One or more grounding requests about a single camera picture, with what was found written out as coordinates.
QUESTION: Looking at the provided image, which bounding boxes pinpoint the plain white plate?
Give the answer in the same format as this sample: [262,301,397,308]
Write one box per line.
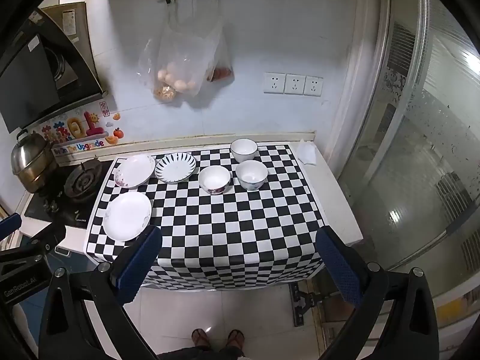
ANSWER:
[103,191,152,242]

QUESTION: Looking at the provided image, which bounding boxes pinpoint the person's left foot in sandal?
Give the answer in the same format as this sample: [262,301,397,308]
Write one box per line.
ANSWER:
[191,328,211,353]

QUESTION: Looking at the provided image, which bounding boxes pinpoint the white bowl with dark rim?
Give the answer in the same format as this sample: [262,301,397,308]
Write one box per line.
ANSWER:
[230,139,259,163]

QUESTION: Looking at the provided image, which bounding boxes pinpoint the white bowl with blue pattern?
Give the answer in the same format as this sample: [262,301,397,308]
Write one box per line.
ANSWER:
[235,160,269,191]

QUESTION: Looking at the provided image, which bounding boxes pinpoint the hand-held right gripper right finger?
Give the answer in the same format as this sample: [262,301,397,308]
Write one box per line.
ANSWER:
[315,227,440,360]

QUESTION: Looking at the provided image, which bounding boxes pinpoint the white wall socket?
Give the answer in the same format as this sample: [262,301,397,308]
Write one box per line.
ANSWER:
[263,72,287,94]
[304,76,324,97]
[284,74,307,95]

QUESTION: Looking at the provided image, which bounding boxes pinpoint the person's foot in sandal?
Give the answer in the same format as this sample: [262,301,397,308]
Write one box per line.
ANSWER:
[191,328,211,353]
[226,329,245,351]

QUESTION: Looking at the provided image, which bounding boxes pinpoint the colourful wall stickers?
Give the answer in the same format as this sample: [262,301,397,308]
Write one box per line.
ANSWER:
[32,100,125,155]

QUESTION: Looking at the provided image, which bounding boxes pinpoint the glass sliding door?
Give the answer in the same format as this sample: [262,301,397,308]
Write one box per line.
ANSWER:
[335,0,480,310]

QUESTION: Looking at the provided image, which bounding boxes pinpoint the white bowl with red flowers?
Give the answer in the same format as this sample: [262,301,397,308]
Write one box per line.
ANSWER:
[198,165,231,195]

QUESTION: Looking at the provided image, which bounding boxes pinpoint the black gas stove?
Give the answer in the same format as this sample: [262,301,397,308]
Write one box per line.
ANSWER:
[24,158,114,228]

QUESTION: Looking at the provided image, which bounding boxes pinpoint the black white checkered tablecloth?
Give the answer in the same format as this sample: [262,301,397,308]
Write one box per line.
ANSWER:
[85,143,326,292]

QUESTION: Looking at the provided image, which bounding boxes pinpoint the plastic bag with red contents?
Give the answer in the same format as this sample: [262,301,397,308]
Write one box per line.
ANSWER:
[205,19,235,83]

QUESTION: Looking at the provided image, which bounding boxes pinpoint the person's right foot in sandal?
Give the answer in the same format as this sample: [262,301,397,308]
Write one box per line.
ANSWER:
[226,329,245,351]

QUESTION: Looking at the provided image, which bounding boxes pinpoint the clear plastic bag of eggs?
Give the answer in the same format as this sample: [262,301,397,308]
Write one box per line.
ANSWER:
[138,2,226,102]

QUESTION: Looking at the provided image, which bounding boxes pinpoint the white plate with floral print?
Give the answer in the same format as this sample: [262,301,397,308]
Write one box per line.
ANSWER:
[113,154,156,189]

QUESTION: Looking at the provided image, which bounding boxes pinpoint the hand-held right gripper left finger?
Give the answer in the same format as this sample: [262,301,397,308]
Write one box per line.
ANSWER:
[39,225,164,360]

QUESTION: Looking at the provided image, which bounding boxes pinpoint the black range hood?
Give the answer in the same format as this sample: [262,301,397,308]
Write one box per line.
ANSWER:
[0,2,109,134]

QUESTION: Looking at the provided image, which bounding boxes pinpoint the stainless steel pot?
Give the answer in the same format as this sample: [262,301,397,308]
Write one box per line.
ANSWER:
[10,130,58,193]

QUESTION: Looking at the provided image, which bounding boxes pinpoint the black floor tool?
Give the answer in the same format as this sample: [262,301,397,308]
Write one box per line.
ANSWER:
[289,283,338,328]

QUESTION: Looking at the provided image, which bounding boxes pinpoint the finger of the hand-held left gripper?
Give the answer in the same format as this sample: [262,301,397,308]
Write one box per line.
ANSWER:
[20,224,67,261]
[0,212,22,241]

